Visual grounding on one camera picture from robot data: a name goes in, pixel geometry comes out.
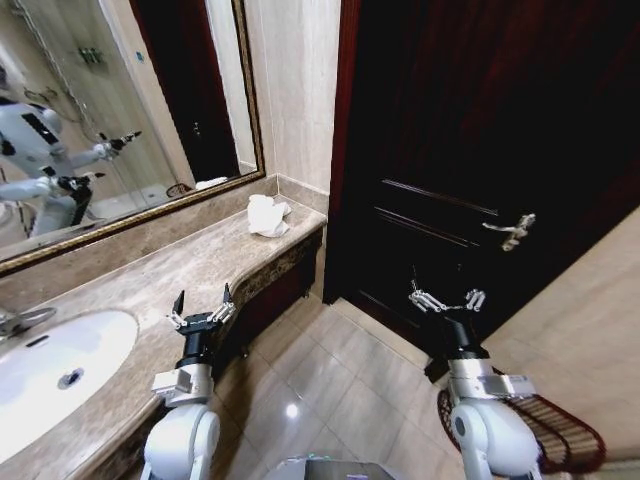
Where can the dark wooden door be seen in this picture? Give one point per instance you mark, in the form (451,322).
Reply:
(450,125)

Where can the gold framed wall mirror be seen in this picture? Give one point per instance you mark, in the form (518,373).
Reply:
(130,100)

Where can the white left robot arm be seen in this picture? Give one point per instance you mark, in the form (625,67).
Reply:
(180,440)

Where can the dark vanity cabinet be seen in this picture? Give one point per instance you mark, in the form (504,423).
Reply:
(280,295)

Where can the crumpled white towel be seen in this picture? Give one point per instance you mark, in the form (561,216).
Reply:
(267,215)

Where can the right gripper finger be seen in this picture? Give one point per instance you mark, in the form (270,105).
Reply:
(425,300)
(475,300)

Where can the chrome faucet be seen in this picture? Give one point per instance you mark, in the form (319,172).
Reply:
(22,320)

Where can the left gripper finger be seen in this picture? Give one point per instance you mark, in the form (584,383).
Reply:
(225,307)
(179,307)

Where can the woven wicker hamper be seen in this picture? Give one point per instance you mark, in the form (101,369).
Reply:
(560,430)

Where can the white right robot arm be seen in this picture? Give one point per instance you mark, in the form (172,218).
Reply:
(492,435)

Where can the chrome sink drain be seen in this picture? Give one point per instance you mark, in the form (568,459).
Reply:
(71,378)

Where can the white oval sink basin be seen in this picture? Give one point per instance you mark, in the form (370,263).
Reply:
(45,370)

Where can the white robot front shell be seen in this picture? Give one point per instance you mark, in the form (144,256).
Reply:
(330,470)

